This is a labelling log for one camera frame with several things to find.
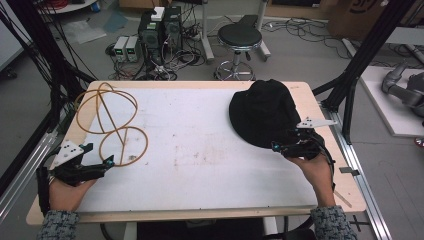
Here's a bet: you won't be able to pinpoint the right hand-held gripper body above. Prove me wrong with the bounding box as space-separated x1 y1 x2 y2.
283 116 339 160

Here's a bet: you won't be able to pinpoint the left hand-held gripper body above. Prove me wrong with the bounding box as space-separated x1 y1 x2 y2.
49 139 108 187

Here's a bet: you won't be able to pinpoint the black hat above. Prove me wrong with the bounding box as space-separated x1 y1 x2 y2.
228 78 303 150

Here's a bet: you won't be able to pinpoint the person's right hand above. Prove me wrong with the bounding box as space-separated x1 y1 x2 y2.
287 152 337 209

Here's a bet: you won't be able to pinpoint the person's left hand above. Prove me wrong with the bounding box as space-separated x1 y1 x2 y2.
47 178 98 213

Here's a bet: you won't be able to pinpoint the white table mat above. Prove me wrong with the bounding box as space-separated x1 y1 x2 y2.
77 87 319 214

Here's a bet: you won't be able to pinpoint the white floor board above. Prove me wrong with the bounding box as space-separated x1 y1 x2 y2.
359 65 424 138

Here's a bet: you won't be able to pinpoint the grey bench power supply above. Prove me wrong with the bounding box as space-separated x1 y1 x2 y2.
113 35 130 63
125 35 141 63

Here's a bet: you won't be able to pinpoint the black round stool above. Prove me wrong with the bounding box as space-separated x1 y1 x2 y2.
214 23 265 81

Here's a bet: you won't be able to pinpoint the person's dark clothing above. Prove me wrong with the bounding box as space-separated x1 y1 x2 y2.
135 217 265 240

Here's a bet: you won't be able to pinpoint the clear plastic sheet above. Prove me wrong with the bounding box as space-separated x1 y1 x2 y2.
62 19 108 45

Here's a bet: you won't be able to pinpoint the black computer tower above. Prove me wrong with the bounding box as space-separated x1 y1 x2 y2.
162 5 184 52
137 12 165 65

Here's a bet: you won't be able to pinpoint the cardboard box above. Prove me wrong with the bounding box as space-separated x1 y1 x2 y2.
327 0 406 42

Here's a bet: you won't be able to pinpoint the white box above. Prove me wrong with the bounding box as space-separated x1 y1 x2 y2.
150 6 166 23

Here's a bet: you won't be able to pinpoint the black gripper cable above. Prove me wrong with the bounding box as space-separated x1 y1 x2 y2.
313 131 337 193
35 165 52 216

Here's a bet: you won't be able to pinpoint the aluminium rail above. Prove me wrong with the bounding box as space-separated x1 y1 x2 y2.
0 130 58 223
319 101 393 240

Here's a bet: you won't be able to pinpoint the metal bracket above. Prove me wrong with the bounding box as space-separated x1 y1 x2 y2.
339 166 361 177

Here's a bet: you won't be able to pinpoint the black metal frame stand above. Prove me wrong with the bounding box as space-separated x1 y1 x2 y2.
0 0 98 198
312 0 418 145

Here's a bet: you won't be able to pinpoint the black floor cables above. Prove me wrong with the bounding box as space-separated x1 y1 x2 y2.
261 17 349 60

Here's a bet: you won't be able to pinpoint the tangle of floor cables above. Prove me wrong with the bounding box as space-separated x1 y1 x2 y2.
105 39 207 82

